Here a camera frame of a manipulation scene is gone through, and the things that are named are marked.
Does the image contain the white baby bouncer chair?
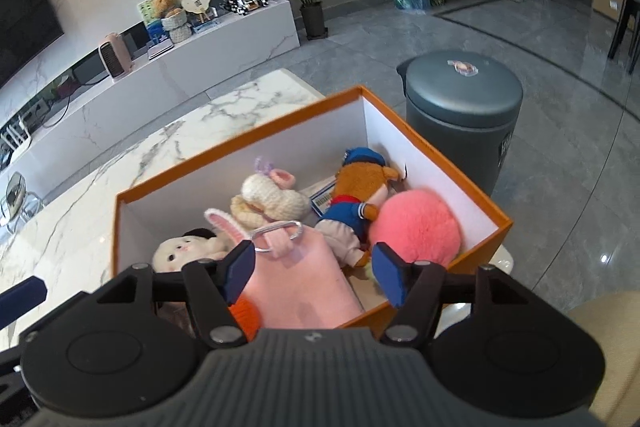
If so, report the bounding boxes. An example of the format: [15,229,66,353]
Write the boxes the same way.
[1,172,44,235]

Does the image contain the white marble tv cabinet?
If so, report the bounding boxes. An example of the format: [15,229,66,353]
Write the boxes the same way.
[1,0,299,196]

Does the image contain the brown bear plush blue outfit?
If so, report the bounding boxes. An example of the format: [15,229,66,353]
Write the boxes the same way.
[314,147,404,268]

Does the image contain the white bunny plush pink ears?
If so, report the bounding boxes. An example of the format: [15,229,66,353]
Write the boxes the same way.
[152,208,250,273]

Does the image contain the dark grey trash bin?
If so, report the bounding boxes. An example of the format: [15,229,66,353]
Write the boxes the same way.
[396,49,524,195]

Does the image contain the orange cardboard box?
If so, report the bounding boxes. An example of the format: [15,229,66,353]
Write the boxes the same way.
[112,84,514,339]

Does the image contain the black wall television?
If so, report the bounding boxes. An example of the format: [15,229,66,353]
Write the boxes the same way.
[0,0,64,86]

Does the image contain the pink white space heater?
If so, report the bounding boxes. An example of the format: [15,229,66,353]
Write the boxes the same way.
[98,32,134,79]

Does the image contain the pink fluffy pom-pom ball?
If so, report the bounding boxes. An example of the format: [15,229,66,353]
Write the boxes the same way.
[369,190,462,267]

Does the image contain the small teddy bear on shelf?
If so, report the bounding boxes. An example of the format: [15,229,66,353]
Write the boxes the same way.
[151,0,181,20]

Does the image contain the white wifi router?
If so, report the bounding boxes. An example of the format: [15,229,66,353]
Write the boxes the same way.
[0,116,32,169]

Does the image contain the cream crochet doll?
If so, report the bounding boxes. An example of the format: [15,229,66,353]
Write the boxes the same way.
[230,157,311,230]

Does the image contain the pink fabric pouch with ring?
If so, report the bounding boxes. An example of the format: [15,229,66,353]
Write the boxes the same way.
[243,221,363,329]

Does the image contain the orange crochet fruit keychain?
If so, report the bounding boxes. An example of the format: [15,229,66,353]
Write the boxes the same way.
[229,296,262,340]

